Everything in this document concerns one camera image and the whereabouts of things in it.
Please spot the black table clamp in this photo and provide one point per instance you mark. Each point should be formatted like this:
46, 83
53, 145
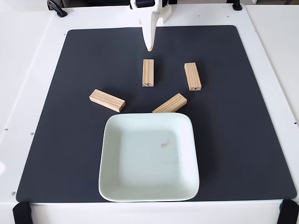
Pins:
58, 10
237, 5

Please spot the pale green square plate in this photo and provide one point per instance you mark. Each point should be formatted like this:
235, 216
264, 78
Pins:
140, 163

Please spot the black rubber mat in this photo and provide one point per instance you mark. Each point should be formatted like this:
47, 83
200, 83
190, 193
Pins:
70, 140

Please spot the grooved wooden block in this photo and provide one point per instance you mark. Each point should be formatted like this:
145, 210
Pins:
192, 77
148, 72
106, 100
171, 103

